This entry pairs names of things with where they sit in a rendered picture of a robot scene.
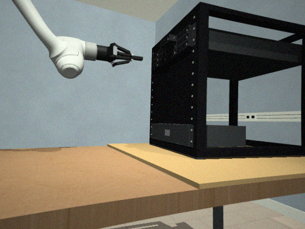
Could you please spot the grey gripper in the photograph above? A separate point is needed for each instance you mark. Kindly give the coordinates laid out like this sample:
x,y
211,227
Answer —
x,y
103,50

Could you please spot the black server rack frame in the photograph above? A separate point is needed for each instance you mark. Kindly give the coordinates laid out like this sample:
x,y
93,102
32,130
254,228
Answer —
x,y
179,87

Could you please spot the tan flat board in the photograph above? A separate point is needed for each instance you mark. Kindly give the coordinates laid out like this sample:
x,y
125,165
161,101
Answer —
x,y
215,171

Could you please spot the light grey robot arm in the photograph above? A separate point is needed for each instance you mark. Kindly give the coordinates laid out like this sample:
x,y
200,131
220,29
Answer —
x,y
67,59

